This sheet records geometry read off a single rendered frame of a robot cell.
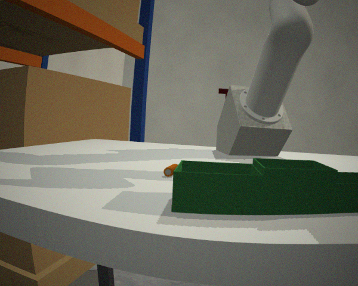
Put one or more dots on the orange cylinder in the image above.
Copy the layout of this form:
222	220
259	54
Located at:
168	171

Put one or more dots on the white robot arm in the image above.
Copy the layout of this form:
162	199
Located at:
290	35

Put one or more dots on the green three-compartment bin rack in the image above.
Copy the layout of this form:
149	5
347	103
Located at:
301	187

